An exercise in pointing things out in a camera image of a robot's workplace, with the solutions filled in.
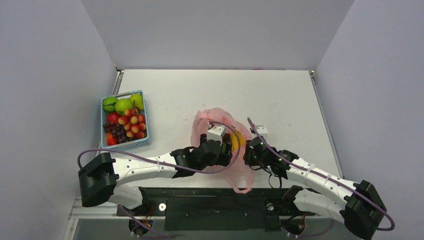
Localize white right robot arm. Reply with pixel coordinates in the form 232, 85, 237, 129
243, 137, 387, 240

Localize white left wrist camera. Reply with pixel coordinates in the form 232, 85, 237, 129
206, 125, 226, 144

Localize green fake pear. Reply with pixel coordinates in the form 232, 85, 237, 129
129, 93, 145, 111

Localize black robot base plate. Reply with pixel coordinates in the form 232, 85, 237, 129
116, 187, 313, 232

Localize green fake fruit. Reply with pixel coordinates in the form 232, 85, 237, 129
115, 98, 134, 115

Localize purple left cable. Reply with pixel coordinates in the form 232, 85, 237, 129
77, 120, 242, 240

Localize yellow fake fruit in bag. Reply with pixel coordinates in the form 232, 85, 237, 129
230, 130, 246, 153

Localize red fake strawberry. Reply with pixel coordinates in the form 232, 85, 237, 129
106, 132, 119, 147

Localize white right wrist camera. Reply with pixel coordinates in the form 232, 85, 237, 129
254, 125, 269, 139

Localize red fake fruit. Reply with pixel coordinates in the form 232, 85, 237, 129
117, 107, 148, 142

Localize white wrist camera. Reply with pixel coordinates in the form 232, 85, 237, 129
254, 125, 269, 139
206, 125, 226, 144

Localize red fake apple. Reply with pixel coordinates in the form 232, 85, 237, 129
106, 112, 121, 124

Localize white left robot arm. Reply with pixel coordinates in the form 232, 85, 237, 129
78, 133, 233, 215

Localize blue plastic basket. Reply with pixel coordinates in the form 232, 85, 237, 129
100, 90, 151, 151

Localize purple cable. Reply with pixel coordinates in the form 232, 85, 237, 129
247, 117, 396, 239
77, 120, 242, 240

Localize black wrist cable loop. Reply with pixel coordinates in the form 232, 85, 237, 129
268, 172, 283, 190

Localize purple fake grapes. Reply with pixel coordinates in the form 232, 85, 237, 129
103, 122, 130, 144

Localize pink plastic bag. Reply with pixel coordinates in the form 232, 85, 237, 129
190, 107, 255, 194

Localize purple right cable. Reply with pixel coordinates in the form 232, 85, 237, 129
247, 117, 396, 239

